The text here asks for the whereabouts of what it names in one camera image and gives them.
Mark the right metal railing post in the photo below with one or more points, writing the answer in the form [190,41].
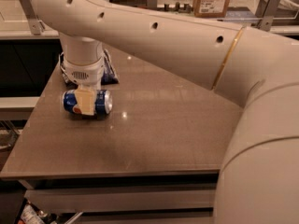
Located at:
[269,12]

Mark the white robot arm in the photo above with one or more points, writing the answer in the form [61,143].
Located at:
[258,182]

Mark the left metal railing post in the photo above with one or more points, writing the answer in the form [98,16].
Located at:
[35,24]

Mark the blue chip bag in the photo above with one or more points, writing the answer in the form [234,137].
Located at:
[109,75]

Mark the cardboard box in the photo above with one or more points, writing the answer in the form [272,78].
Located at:
[210,8]

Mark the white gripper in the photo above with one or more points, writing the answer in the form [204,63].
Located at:
[83,75]

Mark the blue pepsi can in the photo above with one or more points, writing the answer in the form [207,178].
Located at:
[102,105]

